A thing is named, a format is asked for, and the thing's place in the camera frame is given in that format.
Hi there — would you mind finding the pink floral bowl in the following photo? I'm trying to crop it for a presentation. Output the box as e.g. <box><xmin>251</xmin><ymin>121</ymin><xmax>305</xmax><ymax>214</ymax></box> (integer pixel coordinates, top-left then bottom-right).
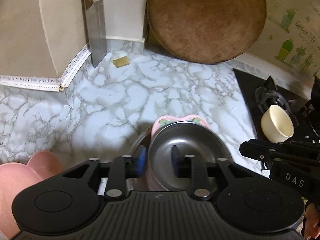
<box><xmin>146</xmin><ymin>114</ymin><xmax>208</xmax><ymax>191</ymax></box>

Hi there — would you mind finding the cream round cup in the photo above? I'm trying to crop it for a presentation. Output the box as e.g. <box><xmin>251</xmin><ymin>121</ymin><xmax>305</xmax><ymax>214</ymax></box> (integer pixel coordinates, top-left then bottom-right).
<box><xmin>260</xmin><ymin>104</ymin><xmax>295</xmax><ymax>144</ymax></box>

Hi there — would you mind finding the person's right hand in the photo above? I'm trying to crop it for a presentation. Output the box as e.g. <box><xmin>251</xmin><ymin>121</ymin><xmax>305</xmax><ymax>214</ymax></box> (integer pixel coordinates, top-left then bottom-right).
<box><xmin>303</xmin><ymin>201</ymin><xmax>320</xmax><ymax>239</ymax></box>

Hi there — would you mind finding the white music-note trim strip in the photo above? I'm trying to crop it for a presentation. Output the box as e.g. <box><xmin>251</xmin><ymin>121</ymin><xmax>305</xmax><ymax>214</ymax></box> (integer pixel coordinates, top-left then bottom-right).
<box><xmin>0</xmin><ymin>43</ymin><xmax>92</xmax><ymax>92</ymax></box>

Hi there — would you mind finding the black pot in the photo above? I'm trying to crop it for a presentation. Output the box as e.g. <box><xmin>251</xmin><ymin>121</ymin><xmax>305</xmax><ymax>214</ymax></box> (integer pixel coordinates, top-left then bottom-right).
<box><xmin>299</xmin><ymin>76</ymin><xmax>320</xmax><ymax>141</ymax></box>

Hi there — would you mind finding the green plant wall sticker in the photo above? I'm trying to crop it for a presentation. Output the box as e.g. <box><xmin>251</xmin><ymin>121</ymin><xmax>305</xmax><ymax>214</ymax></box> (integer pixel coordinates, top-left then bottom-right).
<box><xmin>255</xmin><ymin>0</ymin><xmax>320</xmax><ymax>78</ymax></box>

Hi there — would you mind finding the yellow sponge piece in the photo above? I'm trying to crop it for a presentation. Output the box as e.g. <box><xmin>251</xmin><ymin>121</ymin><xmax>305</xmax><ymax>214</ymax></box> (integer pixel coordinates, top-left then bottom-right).
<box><xmin>112</xmin><ymin>57</ymin><xmax>131</xmax><ymax>68</ymax></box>

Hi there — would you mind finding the steel cleaver knife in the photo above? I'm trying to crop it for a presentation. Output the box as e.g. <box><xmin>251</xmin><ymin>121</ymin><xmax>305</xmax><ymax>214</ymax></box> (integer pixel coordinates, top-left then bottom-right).
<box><xmin>81</xmin><ymin>0</ymin><xmax>108</xmax><ymax>68</ymax></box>

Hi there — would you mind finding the stainless steel bowl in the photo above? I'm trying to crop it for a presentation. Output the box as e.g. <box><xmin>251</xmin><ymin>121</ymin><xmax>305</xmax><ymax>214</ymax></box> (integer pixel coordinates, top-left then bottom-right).
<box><xmin>149</xmin><ymin>122</ymin><xmax>233</xmax><ymax>193</ymax></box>

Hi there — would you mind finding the pink heart-shaped plate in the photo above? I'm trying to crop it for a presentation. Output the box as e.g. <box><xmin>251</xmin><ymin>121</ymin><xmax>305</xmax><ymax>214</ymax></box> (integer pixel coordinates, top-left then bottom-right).
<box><xmin>0</xmin><ymin>150</ymin><xmax>63</xmax><ymax>240</ymax></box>

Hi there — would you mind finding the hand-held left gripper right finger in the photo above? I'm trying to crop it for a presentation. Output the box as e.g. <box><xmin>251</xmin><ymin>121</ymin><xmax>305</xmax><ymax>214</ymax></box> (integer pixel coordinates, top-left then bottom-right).
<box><xmin>171</xmin><ymin>146</ymin><xmax>253</xmax><ymax>201</ymax></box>

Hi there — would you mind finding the black burner grate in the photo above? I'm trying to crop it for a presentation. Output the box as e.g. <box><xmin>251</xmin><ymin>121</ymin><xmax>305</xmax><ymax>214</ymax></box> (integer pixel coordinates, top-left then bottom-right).
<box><xmin>254</xmin><ymin>76</ymin><xmax>299</xmax><ymax>126</ymax></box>

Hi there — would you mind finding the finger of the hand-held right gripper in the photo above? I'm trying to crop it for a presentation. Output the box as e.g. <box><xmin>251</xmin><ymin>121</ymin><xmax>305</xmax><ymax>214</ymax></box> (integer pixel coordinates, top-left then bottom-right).
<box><xmin>239</xmin><ymin>139</ymin><xmax>320</xmax><ymax>165</ymax></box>

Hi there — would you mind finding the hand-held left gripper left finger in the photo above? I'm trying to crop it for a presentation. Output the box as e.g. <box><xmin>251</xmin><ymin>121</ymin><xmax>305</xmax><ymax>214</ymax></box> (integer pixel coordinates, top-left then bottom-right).
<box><xmin>62</xmin><ymin>146</ymin><xmax>147</xmax><ymax>201</ymax></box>

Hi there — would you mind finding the black gas stove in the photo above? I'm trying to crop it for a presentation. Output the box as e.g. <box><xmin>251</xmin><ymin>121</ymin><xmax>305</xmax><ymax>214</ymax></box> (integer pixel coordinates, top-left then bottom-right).
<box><xmin>232</xmin><ymin>68</ymin><xmax>320</xmax><ymax>173</ymax></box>

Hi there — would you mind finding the round wooden cutting board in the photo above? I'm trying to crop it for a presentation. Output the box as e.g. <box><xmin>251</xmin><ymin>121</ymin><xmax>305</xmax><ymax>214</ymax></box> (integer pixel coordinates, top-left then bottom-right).
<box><xmin>146</xmin><ymin>0</ymin><xmax>267</xmax><ymax>65</ymax></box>

